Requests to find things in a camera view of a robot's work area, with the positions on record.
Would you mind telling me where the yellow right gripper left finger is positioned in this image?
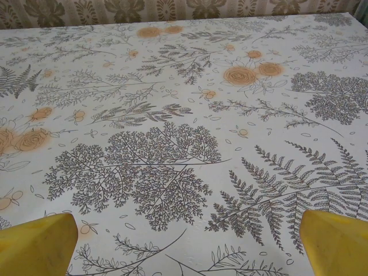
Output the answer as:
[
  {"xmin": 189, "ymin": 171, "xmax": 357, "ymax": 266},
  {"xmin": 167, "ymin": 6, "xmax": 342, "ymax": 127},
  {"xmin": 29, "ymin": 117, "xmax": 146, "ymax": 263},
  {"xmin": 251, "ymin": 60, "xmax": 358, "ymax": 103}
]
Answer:
[{"xmin": 0, "ymin": 212, "xmax": 79, "ymax": 276}]

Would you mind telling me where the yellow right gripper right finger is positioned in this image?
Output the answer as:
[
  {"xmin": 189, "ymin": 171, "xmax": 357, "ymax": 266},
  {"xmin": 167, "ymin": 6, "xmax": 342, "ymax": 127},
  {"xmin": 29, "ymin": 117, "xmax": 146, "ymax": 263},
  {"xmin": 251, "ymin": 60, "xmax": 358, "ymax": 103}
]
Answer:
[{"xmin": 300, "ymin": 209, "xmax": 368, "ymax": 276}]

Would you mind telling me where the floral patterned tablecloth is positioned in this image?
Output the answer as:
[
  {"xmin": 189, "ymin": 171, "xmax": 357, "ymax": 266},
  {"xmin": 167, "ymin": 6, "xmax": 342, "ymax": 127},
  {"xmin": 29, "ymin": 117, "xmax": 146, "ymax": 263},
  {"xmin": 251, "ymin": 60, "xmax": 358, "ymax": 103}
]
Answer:
[{"xmin": 0, "ymin": 11, "xmax": 368, "ymax": 276}]

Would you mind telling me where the aluminium frame post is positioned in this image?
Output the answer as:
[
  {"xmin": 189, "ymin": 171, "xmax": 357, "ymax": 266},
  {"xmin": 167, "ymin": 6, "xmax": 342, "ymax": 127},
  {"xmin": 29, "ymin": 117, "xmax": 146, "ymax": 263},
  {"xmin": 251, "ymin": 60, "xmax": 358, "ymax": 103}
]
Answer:
[{"xmin": 354, "ymin": 0, "xmax": 368, "ymax": 25}]

